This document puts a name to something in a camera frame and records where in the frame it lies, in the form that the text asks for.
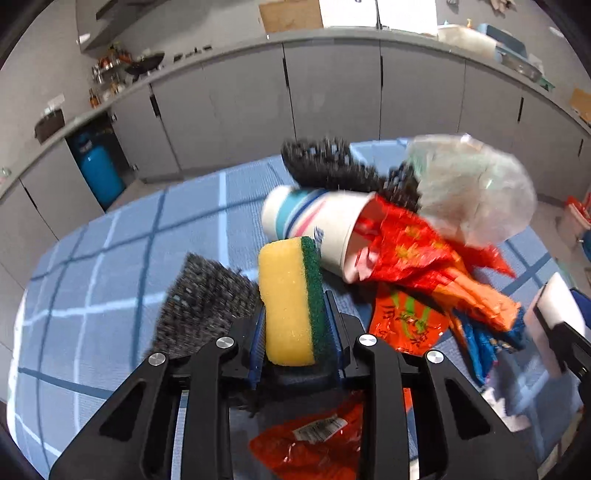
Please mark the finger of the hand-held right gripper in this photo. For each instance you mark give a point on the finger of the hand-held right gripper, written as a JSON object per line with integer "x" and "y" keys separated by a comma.
{"x": 572, "y": 344}

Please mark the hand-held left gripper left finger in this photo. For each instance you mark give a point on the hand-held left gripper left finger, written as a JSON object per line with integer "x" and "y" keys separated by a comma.
{"x": 256, "y": 353}

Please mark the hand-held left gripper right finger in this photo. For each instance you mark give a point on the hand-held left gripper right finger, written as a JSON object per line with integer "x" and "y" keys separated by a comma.
{"x": 334, "y": 339}

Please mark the white sponge block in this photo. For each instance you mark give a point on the white sponge block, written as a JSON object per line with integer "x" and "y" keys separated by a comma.
{"x": 547, "y": 300}

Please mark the yellow green sponge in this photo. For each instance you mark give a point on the yellow green sponge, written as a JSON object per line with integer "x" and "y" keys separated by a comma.
{"x": 284, "y": 300}

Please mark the white paper cup blue stripes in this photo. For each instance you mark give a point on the white paper cup blue stripes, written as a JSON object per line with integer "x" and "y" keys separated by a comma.
{"x": 323, "y": 217}

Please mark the orange wrapper green print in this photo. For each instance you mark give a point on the orange wrapper green print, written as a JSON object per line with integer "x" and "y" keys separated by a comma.
{"x": 406, "y": 323}

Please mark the grey mesh scouring cloth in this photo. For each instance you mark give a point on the grey mesh scouring cloth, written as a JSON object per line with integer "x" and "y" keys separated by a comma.
{"x": 203, "y": 300}

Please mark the blue wrapper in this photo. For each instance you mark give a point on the blue wrapper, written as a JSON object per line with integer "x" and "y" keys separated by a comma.
{"x": 480, "y": 350}

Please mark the red wrapper white label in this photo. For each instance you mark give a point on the red wrapper white label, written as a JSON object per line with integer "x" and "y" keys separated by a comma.
{"x": 295, "y": 452}

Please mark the red crumpled wrapper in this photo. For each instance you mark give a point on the red crumpled wrapper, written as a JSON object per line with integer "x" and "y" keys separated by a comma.
{"x": 406, "y": 249}

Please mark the white red container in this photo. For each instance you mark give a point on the white red container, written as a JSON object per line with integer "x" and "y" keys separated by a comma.
{"x": 572, "y": 221}

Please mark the blue checked tablecloth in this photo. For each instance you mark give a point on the blue checked tablecloth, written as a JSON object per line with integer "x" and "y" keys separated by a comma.
{"x": 115, "y": 277}

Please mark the black mesh scouring cloth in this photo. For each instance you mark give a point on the black mesh scouring cloth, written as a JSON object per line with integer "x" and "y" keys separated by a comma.
{"x": 323, "y": 166}

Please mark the clear plastic bag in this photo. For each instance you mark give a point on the clear plastic bag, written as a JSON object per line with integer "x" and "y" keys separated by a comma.
{"x": 471, "y": 194}

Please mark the grey kitchen counter cabinets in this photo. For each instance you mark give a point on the grey kitchen counter cabinets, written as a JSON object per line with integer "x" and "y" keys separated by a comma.
{"x": 332, "y": 101}

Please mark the small cardboard piece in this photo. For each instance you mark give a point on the small cardboard piece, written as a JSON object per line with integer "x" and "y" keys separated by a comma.
{"x": 581, "y": 104}

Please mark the blue gas cylinder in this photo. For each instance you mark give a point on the blue gas cylinder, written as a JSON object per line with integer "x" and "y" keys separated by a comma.
{"x": 99, "y": 170}

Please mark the steel basin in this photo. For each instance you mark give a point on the steel basin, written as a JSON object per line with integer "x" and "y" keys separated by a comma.
{"x": 524, "y": 69}

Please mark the dark cooking pot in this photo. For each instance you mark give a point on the dark cooking pot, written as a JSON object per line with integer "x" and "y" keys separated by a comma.
{"x": 50, "y": 125}

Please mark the black wok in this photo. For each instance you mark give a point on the black wok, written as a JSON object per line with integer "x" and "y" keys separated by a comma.
{"x": 145, "y": 62}

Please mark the blue plastic container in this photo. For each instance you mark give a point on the blue plastic container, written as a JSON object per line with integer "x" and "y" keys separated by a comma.
{"x": 508, "y": 39}

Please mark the spice rack with bottles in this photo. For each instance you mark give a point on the spice rack with bottles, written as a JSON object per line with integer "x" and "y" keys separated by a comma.
{"x": 108, "y": 76}

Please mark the white basin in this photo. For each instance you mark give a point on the white basin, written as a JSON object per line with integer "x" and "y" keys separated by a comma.
{"x": 464, "y": 39}

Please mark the brown cardboard board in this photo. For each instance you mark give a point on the brown cardboard board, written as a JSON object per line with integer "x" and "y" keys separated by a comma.
{"x": 291, "y": 16}

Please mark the metal faucet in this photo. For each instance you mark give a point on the metal faucet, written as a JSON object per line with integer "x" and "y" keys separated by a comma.
{"x": 379, "y": 16}

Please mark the range hood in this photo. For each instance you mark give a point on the range hood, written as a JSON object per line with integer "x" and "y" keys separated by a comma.
{"x": 120, "y": 9}

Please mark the white wall socket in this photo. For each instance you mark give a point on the white wall socket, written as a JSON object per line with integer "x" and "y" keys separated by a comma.
{"x": 54, "y": 104}

